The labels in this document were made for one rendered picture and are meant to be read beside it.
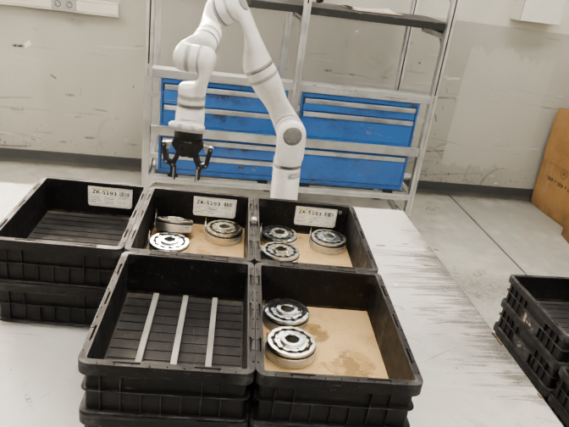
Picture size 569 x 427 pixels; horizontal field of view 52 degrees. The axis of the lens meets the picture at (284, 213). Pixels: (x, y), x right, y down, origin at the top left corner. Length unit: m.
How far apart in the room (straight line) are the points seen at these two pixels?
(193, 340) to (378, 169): 2.60
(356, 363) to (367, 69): 3.34
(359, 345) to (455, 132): 3.57
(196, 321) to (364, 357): 0.37
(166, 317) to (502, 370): 0.85
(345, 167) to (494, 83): 1.59
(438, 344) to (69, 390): 0.92
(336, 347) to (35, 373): 0.65
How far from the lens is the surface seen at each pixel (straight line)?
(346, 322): 1.39
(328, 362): 1.26
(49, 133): 4.51
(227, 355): 1.23
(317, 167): 3.61
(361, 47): 4.37
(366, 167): 3.67
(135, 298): 1.40
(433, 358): 1.58
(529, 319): 2.29
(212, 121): 3.46
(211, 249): 1.62
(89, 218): 1.77
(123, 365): 1.04
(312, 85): 3.44
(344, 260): 1.65
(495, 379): 1.59
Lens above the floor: 1.58
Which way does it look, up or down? 24 degrees down
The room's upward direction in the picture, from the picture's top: 8 degrees clockwise
